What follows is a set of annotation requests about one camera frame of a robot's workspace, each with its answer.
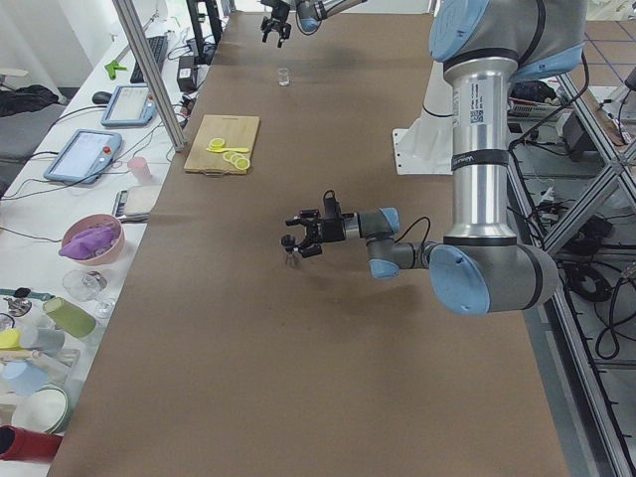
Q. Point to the purple cloth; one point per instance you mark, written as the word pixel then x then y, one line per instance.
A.
pixel 90 243

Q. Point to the light blue cup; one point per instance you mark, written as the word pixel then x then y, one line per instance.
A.
pixel 24 378

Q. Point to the small clear glass cup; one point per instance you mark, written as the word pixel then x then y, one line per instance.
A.
pixel 283 77

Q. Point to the steel double jigger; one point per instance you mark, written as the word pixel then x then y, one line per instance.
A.
pixel 288 242

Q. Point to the white camera pole base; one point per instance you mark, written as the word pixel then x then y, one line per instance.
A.
pixel 425 148

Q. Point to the white bowl green rim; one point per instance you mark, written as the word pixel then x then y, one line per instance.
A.
pixel 48 411

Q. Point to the pink bowl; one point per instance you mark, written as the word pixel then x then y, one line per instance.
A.
pixel 92 221

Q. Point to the clear wine glass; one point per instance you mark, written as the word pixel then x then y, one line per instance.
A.
pixel 89 285

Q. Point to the pink plastic cup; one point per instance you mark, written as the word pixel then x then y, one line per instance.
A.
pixel 139 168

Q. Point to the black computer mouse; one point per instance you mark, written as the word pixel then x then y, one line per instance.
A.
pixel 101 98

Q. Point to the wooden mug tree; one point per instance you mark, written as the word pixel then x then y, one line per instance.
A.
pixel 62 362

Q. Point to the green wristwatch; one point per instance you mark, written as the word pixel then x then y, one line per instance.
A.
pixel 26 293

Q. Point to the black power brick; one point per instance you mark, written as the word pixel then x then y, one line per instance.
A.
pixel 187 74

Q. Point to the teach pendant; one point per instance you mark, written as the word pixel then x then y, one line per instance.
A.
pixel 85 157
pixel 131 105

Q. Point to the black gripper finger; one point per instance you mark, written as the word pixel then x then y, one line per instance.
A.
pixel 310 245
pixel 284 31
pixel 265 28
pixel 309 219

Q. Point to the red thermos bottle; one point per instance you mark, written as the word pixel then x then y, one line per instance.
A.
pixel 20 444

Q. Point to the near teach pendant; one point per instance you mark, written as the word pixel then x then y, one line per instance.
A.
pixel 85 157

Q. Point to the far teach pendant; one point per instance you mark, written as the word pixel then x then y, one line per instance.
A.
pixel 131 105

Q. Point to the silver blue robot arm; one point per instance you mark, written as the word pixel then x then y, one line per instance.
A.
pixel 479 267
pixel 309 16

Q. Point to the green tall cup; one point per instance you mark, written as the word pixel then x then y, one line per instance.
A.
pixel 69 317

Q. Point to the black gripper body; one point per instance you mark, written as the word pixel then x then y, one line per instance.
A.
pixel 331 229
pixel 274 21

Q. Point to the yellow cup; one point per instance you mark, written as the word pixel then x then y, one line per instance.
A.
pixel 10 339

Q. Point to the grey cup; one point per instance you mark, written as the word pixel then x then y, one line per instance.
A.
pixel 49 341

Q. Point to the green plastic clamp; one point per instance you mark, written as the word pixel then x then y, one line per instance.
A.
pixel 113 67

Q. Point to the aluminium frame post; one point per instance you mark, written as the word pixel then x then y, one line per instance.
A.
pixel 135 35

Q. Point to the yellow plastic knife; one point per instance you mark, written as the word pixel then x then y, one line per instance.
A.
pixel 228 149

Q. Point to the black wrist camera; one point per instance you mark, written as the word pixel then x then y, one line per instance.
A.
pixel 331 206

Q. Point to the wooden cutting board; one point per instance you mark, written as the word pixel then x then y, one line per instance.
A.
pixel 222 131

